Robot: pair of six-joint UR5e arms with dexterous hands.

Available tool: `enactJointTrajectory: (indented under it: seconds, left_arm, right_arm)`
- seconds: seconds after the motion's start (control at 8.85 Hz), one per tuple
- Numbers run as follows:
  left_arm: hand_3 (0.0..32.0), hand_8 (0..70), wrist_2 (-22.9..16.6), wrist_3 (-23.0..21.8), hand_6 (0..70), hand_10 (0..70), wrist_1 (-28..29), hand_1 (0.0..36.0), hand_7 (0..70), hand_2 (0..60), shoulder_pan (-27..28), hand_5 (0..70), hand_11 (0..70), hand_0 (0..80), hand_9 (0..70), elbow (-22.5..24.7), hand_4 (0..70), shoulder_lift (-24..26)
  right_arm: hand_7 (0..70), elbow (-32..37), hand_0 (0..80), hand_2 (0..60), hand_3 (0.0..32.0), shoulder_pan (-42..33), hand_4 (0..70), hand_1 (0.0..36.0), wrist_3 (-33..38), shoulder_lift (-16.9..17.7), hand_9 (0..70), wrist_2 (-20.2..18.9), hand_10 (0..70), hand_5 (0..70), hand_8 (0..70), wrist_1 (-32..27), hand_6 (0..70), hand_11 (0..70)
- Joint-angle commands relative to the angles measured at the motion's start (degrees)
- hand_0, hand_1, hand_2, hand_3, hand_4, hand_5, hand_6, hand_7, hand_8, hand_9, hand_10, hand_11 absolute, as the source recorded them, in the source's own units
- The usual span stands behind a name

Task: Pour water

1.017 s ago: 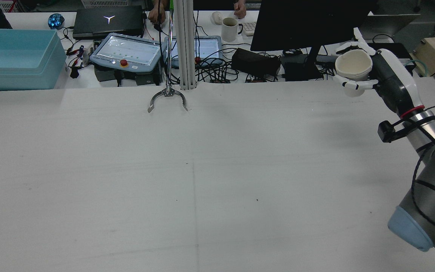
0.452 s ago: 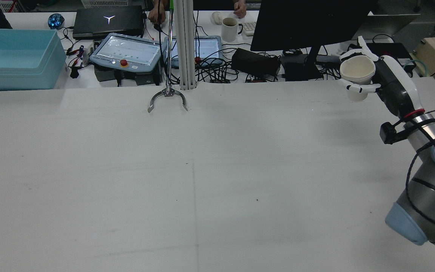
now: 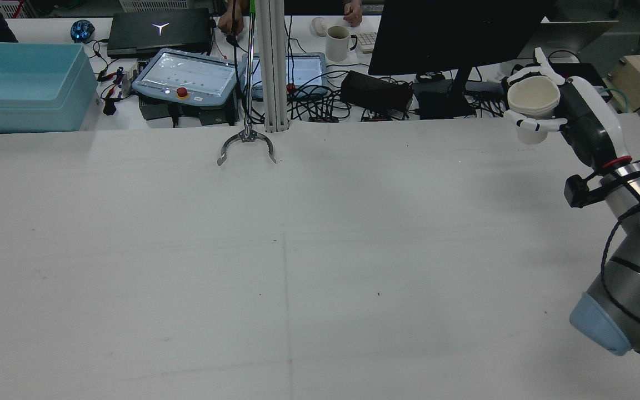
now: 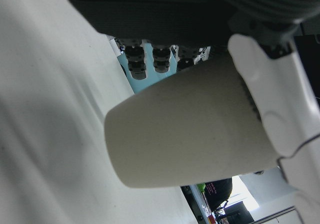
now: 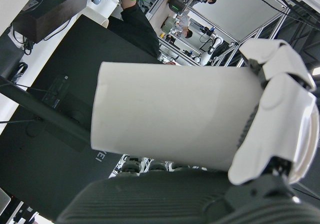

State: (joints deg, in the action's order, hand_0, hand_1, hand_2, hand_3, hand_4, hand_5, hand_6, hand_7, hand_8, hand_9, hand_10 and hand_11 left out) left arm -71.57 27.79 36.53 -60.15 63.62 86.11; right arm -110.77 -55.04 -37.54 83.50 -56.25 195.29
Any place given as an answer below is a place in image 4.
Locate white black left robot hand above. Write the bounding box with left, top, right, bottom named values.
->
left=57, top=0, right=320, bottom=224

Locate plain beige paper cup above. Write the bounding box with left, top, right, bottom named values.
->
left=103, top=55, right=281, bottom=190

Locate light blue plastic bin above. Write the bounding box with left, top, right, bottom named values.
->
left=115, top=42, right=181, bottom=95

